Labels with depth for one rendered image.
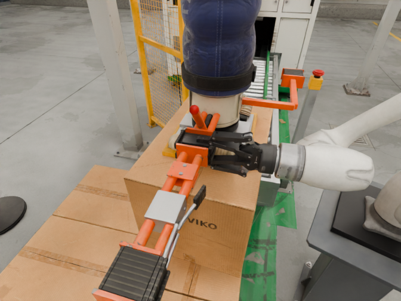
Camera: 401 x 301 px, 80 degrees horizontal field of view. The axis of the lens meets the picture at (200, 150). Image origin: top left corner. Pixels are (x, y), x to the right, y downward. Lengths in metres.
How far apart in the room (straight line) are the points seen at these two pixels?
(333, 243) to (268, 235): 0.90
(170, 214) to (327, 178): 0.35
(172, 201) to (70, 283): 0.83
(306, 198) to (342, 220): 1.13
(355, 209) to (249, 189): 0.60
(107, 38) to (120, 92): 0.44
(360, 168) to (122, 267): 0.51
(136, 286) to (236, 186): 0.42
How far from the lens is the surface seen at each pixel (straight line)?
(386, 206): 1.11
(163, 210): 0.48
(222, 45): 0.67
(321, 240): 1.08
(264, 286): 1.75
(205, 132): 0.65
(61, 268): 1.30
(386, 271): 1.12
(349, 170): 0.61
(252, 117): 0.99
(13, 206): 2.48
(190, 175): 0.54
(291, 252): 1.91
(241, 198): 0.69
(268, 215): 2.03
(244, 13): 0.67
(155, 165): 0.79
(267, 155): 0.58
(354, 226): 1.14
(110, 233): 1.31
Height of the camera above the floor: 1.59
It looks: 39 degrees down
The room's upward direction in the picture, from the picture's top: straight up
